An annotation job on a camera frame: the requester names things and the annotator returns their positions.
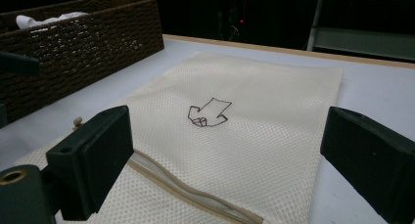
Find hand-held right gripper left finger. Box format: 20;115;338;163
45;105;135;222

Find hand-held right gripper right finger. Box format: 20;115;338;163
319;106;415;224

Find white garment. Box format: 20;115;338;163
15;11;90;31

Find brown woven basket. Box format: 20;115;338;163
0;0;165;129

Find cream mesh laundry bag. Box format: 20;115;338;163
13;51;345;224

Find white metal stand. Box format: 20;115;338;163
306;0;415;63

